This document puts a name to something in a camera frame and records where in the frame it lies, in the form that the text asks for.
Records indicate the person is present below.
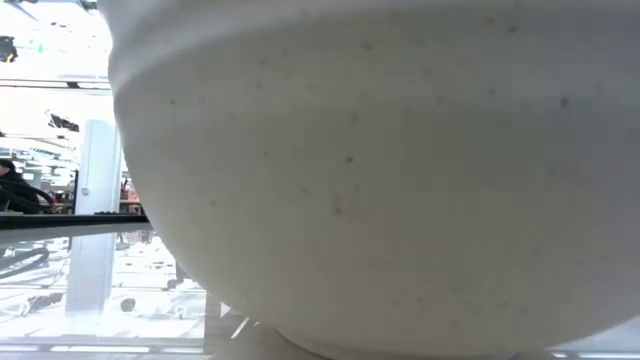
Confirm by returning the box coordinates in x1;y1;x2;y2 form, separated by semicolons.
0;158;42;215

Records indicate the large white bowl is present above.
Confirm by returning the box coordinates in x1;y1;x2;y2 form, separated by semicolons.
97;0;640;360

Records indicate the white pillar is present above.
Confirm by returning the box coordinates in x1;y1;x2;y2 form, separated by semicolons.
73;118;124;217

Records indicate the black aluminium table frame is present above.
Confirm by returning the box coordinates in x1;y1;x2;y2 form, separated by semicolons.
0;213;151;231

